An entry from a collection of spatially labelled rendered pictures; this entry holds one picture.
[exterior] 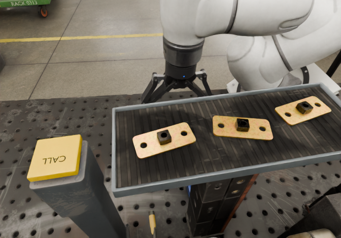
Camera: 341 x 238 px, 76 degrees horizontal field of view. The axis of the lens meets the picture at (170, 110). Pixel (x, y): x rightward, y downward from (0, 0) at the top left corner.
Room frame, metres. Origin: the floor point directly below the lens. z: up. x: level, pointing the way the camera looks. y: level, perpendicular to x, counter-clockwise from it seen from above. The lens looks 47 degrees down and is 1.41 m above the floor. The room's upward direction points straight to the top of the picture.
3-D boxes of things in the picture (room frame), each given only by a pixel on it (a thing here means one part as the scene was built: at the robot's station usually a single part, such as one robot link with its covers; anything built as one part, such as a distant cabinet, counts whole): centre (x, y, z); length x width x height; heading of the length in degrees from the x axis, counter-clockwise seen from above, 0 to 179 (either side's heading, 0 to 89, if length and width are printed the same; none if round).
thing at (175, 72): (0.44, -0.02, 1.08); 0.08 x 0.07 x 0.09; 100
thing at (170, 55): (0.44, -0.03, 1.16); 0.09 x 0.09 x 0.06
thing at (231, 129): (0.20, -0.11, 1.17); 0.08 x 0.04 x 0.01; 84
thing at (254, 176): (0.20, -0.10, 0.92); 0.10 x 0.08 x 0.45; 100
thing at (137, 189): (0.20, -0.10, 1.16); 0.37 x 0.14 x 0.02; 100
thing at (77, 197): (0.16, 0.16, 0.92); 0.08 x 0.08 x 0.44; 10
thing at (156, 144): (0.18, 0.01, 1.17); 0.08 x 0.04 x 0.01; 110
